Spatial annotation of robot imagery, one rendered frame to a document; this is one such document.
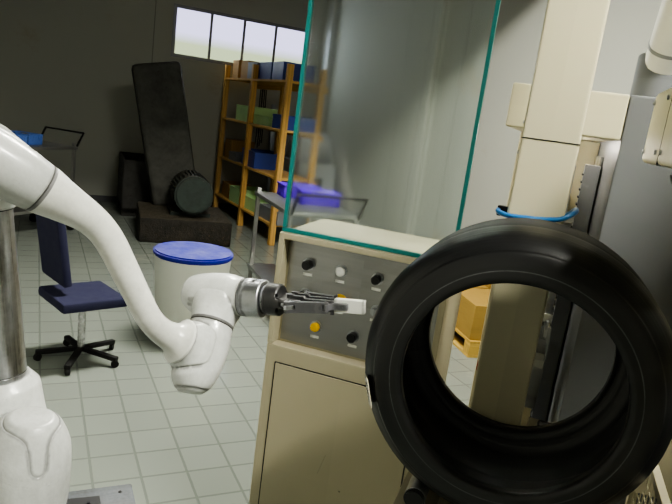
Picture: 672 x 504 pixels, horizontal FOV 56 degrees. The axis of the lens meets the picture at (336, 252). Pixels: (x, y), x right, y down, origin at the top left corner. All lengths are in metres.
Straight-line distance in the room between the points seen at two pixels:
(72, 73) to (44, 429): 8.38
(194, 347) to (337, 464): 0.89
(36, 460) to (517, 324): 1.09
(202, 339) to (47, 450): 0.36
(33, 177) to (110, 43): 8.38
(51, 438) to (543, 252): 1.00
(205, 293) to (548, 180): 0.84
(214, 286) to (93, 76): 8.22
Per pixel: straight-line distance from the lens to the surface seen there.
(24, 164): 1.26
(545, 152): 1.54
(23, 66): 9.56
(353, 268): 1.96
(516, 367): 1.63
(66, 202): 1.30
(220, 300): 1.45
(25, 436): 1.38
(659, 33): 2.06
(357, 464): 2.12
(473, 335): 4.89
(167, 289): 4.20
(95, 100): 9.59
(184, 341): 1.40
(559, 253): 1.19
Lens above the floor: 1.65
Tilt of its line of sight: 12 degrees down
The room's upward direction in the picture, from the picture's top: 8 degrees clockwise
